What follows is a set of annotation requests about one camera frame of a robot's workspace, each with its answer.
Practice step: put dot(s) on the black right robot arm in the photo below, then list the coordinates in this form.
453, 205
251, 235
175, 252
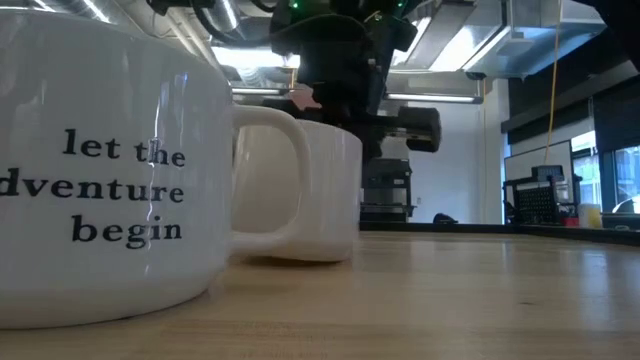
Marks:
325, 30

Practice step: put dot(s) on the black perforated rack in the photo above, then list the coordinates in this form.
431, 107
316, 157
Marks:
540, 202

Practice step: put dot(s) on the white mug with pink inside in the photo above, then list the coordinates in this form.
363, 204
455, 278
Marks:
335, 200

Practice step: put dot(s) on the white lettered mug green inside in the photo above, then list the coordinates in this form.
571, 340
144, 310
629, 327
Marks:
100, 100

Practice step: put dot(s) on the black metal table frame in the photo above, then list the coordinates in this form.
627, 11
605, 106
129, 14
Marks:
500, 231

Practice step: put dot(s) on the silver ceiling duct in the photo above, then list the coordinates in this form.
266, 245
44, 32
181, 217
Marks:
530, 40

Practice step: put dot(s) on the red small box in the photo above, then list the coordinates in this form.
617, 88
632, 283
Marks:
569, 221

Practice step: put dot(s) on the ceiling light strip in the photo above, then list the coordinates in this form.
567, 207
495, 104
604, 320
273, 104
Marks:
430, 98

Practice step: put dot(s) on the white and yellow container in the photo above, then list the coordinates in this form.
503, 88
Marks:
590, 216

